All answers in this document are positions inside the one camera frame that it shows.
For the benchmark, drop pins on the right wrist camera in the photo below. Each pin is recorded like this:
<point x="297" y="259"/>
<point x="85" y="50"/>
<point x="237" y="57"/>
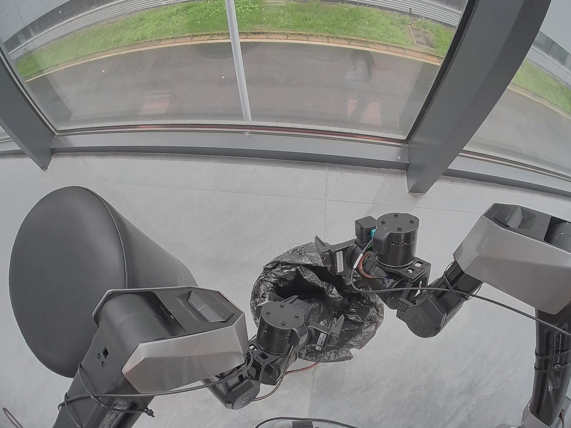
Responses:
<point x="365" y="230"/>

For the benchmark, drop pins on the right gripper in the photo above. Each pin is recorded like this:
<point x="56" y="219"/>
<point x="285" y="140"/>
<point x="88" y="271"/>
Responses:
<point x="352" y="259"/>

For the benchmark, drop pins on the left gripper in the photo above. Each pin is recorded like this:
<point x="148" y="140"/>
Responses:
<point x="323" y="335"/>

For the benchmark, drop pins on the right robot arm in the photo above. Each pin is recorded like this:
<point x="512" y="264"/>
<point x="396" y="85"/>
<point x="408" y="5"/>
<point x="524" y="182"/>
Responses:
<point x="504" y="257"/>

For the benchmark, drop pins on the window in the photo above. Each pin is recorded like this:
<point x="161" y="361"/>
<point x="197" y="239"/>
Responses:
<point x="312" y="83"/>

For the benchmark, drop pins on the black plastic bag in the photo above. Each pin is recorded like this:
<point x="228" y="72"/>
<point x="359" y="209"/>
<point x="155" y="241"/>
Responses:
<point x="285" y="274"/>

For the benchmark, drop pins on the dark grey round chair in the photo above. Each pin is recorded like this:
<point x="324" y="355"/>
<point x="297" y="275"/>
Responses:
<point x="67" y="274"/>

